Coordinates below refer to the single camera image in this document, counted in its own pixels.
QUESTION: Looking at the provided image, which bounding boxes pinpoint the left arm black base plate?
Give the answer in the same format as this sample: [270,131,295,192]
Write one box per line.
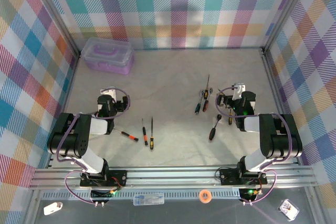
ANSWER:
[79,169,129,187]

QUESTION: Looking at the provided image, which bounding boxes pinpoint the small orange precision screwdriver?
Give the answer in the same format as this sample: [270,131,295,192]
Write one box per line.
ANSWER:
[113,128,139,142]

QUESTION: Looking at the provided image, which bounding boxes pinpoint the aluminium side rail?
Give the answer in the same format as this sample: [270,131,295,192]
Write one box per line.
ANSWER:
[46,50,81,169]
[259,48,300,166]

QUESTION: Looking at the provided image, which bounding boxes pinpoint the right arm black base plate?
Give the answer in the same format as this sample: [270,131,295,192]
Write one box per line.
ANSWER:
[219,168,269,186]

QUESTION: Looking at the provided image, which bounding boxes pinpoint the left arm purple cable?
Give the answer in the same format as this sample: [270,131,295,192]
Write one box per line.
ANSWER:
[56,87,132,205]

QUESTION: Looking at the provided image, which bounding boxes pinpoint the orange tape roll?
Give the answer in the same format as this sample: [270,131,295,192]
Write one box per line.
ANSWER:
[198,189,213,204]

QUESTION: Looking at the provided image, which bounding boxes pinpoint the white plastic piece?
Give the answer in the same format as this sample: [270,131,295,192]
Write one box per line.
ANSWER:
[43,201,64,216]

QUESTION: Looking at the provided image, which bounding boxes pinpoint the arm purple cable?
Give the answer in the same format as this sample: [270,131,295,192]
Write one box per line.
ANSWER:
[56,87,132,205]
[215,86,295,205]

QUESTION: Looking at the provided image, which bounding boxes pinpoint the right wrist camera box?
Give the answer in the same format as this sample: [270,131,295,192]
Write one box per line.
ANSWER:
[232,83,246,101]

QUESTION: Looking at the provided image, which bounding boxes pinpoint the aluminium frame post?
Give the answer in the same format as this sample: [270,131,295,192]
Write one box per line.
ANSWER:
[262,0,314,53]
[28,0,81,57]

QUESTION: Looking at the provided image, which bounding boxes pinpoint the red black handled screwdriver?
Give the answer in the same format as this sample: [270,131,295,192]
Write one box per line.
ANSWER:
[202,74,211,113]

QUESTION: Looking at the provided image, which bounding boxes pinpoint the clear plastic packet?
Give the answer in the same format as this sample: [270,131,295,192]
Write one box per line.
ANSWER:
[277,198,300,221]

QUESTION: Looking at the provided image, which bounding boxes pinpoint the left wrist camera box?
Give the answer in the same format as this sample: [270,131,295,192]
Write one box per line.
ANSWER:
[101,87,118,100]

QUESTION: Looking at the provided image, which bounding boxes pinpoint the orange black handled screwdriver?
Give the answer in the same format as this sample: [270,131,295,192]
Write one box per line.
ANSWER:
[141,118,149,146]

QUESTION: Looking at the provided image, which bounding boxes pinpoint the aluminium mounting rail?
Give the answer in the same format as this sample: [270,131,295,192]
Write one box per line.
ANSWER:
[28,165,317,190]

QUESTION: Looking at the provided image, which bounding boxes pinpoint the slotted grey cable duct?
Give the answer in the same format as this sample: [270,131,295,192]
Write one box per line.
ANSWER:
[41,191,244,201]

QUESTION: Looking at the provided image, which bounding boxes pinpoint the purple clear plastic tool box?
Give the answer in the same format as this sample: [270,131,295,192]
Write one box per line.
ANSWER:
[80,37,135,76]

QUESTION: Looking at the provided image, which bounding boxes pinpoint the clear plastic label card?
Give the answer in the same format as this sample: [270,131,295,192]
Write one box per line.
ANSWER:
[133,193,165,206]

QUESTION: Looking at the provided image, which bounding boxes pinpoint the plaid backdrop cloth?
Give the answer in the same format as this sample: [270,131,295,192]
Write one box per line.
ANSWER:
[0,0,79,224]
[262,0,336,224]
[34,0,302,51]

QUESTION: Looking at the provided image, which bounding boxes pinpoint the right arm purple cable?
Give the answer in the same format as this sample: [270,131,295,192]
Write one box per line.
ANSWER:
[215,86,295,205]

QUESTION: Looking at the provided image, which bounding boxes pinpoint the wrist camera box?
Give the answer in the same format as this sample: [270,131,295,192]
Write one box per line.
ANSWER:
[232,83,246,101]
[101,87,118,100]

